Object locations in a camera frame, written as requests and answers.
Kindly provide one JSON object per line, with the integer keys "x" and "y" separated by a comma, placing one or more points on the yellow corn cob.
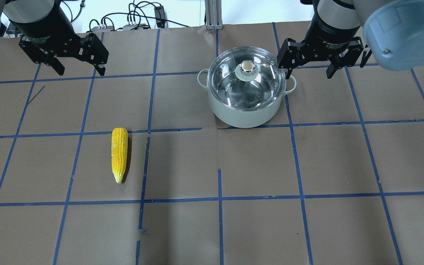
{"x": 119, "y": 152}

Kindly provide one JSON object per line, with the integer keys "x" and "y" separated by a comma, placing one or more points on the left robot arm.
{"x": 7, "y": 6}

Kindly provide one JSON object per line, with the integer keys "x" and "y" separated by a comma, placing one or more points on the brown paper table cover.
{"x": 336, "y": 177}

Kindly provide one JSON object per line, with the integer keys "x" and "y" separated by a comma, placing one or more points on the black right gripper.
{"x": 330, "y": 36}

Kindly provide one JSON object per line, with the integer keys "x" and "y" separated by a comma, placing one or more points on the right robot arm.
{"x": 391, "y": 30}

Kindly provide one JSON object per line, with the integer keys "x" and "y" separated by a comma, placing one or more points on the aluminium frame post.
{"x": 213, "y": 14}

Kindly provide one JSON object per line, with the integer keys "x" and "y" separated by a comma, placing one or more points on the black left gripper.
{"x": 43, "y": 26}

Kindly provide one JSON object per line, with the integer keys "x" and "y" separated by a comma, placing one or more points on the pale green cooking pot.
{"x": 242, "y": 119}

